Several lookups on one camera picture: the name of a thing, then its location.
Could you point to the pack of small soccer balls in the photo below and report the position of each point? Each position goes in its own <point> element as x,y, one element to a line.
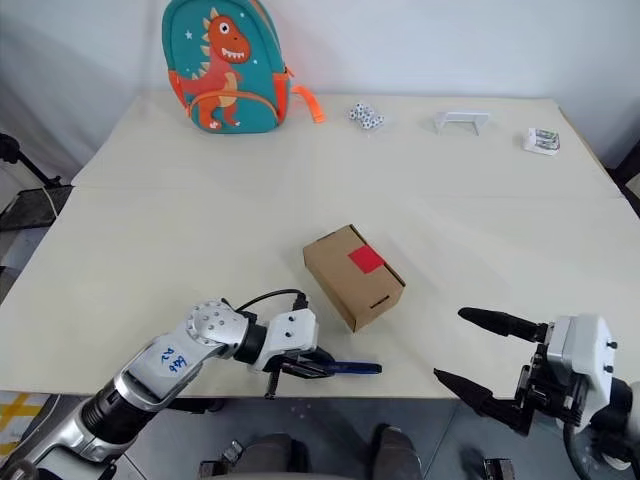
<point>366,116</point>

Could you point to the dark chair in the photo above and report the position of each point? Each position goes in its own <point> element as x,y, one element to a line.
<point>627,175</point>

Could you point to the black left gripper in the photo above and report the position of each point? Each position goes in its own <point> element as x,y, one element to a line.
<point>273,382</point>

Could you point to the small crumpled wrapper packet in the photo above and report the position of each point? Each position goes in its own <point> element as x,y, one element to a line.
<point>542,141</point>

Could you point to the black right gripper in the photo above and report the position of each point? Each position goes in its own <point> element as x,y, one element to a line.
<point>545,390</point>

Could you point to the teal dinosaur backpack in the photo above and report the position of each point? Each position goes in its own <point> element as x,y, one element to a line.
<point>250,80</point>

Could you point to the black tripod stand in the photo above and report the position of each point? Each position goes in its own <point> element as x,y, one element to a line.
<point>30,205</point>

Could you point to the blue pen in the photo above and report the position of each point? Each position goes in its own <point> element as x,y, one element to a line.
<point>357,368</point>

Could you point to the brown cardboard box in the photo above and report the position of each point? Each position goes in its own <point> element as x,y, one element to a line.
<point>340,272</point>

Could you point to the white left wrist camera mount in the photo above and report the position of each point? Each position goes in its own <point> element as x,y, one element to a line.
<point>290,332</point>

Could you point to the white folding stand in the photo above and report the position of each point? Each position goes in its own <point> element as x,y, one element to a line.
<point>462,118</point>

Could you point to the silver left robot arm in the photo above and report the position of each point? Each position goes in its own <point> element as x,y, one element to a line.
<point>150,372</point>

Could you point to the dark rounded shape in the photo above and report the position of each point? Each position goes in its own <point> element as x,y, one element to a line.
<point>397,452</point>
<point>275,457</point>

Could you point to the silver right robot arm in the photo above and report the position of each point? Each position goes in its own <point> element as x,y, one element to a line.
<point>627,402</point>

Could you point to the red tape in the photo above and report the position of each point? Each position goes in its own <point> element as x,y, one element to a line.
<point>365,259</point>

